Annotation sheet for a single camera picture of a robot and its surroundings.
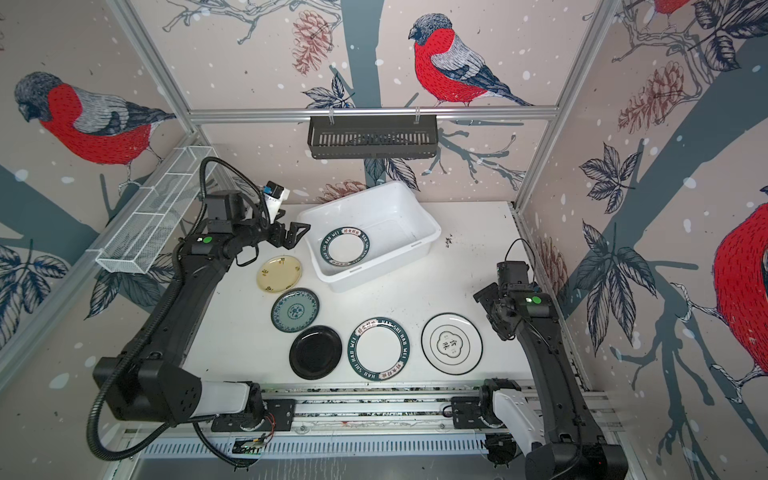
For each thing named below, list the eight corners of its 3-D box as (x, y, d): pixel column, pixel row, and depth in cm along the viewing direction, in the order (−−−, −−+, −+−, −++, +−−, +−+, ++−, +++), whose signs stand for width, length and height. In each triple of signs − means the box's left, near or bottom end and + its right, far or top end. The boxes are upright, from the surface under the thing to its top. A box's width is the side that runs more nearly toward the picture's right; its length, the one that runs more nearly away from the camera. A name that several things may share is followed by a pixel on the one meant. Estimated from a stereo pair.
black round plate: (286, 380, 81) (284, 378, 79) (297, 328, 90) (295, 325, 88) (338, 380, 81) (337, 378, 79) (344, 328, 90) (343, 325, 88)
